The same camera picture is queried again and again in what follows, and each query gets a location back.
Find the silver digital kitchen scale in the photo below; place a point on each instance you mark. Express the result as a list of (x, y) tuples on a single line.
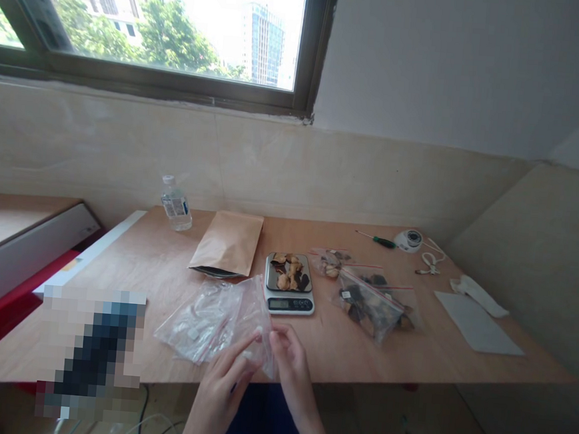
[(290, 305)]

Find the large zip bag of dried pieces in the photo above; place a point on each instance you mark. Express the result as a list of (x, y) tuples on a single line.
[(377, 311)]

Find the white dome camera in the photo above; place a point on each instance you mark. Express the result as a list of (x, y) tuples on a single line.
[(409, 240)]

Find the person's left hand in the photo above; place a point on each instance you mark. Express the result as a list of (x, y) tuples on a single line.
[(221, 374)]

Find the white and wooden board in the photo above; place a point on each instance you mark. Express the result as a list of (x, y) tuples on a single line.
[(21, 246)]

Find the person's legs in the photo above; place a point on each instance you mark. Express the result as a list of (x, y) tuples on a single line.
[(261, 420)]

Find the clear plastic water bottle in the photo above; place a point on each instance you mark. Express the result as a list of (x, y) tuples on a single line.
[(175, 208)]

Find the small zip bag of nuts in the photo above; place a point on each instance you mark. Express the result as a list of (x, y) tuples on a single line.
[(330, 264)]

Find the pile of clear plastic bags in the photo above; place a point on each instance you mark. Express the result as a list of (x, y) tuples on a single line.
[(196, 317)]

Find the dried fruit pieces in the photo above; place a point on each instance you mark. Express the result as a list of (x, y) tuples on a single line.
[(289, 274)]

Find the brown kraft paper pouch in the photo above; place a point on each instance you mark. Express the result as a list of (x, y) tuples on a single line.
[(230, 242)]

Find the zip bag of dark dried pieces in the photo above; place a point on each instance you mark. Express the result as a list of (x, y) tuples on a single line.
[(372, 278)]

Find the clear zip bag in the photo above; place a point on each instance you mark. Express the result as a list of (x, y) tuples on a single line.
[(255, 304)]

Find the person's right hand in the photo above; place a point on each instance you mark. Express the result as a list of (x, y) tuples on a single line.
[(294, 365)]

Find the grey flat sheet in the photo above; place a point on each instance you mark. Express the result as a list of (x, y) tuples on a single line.
[(479, 324)]

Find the long white box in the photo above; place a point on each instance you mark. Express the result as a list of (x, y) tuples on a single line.
[(101, 252)]

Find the dark framed window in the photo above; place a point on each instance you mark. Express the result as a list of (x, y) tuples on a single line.
[(149, 20)]

